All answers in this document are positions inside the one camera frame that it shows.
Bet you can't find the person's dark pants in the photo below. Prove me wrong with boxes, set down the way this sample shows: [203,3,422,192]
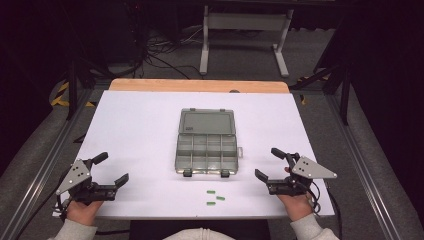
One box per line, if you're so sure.
[129,219,272,240]

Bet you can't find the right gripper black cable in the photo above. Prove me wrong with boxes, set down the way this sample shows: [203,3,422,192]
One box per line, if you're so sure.
[308,181,344,240]

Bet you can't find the clear grey compartment box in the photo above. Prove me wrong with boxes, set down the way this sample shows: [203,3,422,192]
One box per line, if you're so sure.
[174,107,244,179]

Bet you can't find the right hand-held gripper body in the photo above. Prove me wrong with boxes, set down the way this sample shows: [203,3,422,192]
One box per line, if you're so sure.
[268,155,338,197]

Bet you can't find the person's torso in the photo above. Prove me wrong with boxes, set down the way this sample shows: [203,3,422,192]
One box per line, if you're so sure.
[163,227,236,240]

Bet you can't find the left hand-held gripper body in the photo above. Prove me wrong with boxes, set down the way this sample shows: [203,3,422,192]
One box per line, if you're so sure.
[55,159,118,204]

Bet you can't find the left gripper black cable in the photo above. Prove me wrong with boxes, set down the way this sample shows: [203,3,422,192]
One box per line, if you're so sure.
[52,193,73,223]

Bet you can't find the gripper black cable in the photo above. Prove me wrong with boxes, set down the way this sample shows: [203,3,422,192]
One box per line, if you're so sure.
[308,181,344,240]
[52,193,73,223]

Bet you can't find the person's right hand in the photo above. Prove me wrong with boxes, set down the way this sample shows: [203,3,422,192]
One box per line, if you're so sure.
[278,193,314,223]

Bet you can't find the white table board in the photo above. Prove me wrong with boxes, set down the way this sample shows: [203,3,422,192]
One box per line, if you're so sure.
[53,90,336,220]

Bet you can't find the bundle of floor cables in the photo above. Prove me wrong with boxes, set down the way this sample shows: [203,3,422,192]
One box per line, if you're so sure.
[131,28,205,81]

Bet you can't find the yellow black floor tape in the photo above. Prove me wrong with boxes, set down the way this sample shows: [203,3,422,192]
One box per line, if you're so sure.
[295,68,332,106]
[49,81,97,108]

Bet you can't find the aluminium rail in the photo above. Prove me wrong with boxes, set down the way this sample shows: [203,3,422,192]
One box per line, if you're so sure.
[0,89,98,240]
[324,94,396,240]

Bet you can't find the wooden table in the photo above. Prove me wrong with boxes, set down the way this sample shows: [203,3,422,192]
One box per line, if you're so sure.
[108,78,290,94]

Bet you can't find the person's left hand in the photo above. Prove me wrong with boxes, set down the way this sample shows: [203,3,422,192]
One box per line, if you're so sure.
[66,199,104,227]

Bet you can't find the black metal stand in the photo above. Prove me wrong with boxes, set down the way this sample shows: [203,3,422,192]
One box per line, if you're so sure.
[289,19,355,127]
[64,58,111,122]

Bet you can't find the white metal stand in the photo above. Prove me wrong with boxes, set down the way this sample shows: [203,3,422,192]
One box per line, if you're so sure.
[199,4,295,78]

